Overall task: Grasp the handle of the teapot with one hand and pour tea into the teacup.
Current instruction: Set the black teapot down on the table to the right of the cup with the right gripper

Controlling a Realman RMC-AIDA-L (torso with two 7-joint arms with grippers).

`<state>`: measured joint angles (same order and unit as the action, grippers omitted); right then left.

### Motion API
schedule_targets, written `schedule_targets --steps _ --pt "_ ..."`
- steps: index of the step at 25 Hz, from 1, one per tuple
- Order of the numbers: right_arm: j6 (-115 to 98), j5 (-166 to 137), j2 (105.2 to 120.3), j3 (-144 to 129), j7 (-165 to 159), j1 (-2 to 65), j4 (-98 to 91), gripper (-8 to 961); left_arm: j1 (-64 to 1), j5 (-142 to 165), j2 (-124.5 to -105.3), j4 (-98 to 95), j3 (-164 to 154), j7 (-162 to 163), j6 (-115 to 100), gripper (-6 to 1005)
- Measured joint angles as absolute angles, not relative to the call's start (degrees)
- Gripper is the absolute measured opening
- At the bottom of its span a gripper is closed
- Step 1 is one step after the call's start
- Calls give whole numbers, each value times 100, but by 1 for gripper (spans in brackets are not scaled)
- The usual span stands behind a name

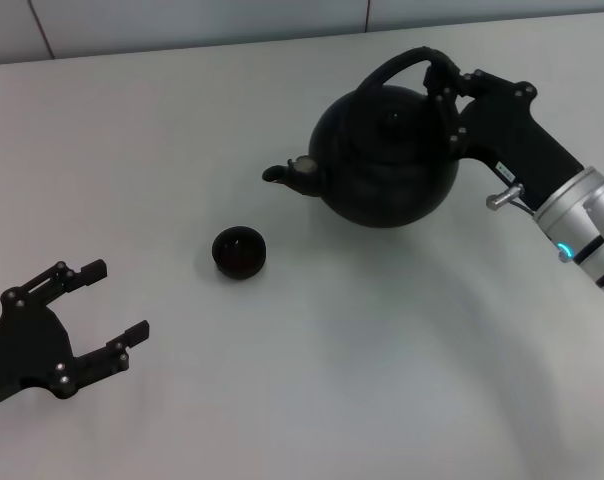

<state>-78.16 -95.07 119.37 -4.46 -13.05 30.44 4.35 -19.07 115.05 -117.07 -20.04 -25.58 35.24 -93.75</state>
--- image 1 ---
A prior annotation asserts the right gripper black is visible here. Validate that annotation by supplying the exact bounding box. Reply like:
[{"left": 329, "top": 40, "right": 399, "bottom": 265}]
[{"left": 423, "top": 53, "right": 584, "bottom": 212}]

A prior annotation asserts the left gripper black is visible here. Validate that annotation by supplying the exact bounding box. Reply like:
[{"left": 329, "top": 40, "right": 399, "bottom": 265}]
[{"left": 0, "top": 259, "right": 151, "bottom": 414}]

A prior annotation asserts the black round teapot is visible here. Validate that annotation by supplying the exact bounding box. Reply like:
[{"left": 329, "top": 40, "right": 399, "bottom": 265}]
[{"left": 260, "top": 46, "right": 462, "bottom": 230}]

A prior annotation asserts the small dark teacup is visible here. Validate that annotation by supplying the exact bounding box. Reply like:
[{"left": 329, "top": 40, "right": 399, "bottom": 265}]
[{"left": 211, "top": 225, "right": 269, "bottom": 280}]

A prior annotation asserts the right gripper silver cable plug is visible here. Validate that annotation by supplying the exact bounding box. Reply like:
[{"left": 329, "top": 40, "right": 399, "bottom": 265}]
[{"left": 485, "top": 183, "right": 538, "bottom": 217}]

